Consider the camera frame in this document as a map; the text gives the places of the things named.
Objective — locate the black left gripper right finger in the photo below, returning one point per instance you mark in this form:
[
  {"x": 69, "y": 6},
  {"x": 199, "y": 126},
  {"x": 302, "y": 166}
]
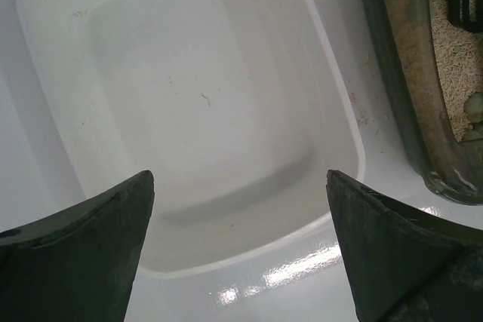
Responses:
[{"x": 402, "y": 263}]

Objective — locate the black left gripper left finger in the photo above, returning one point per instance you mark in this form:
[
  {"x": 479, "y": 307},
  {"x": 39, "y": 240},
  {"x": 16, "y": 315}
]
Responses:
[{"x": 78, "y": 264}]

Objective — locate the grey-green litter clump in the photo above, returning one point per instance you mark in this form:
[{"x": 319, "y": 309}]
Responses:
[{"x": 473, "y": 108}]

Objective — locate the dark translucent litter box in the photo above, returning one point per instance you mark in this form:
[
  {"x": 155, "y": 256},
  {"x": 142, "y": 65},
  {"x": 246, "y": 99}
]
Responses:
[{"x": 429, "y": 69}]

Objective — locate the white plastic bin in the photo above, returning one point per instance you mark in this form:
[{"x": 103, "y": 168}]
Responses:
[{"x": 237, "y": 107}]

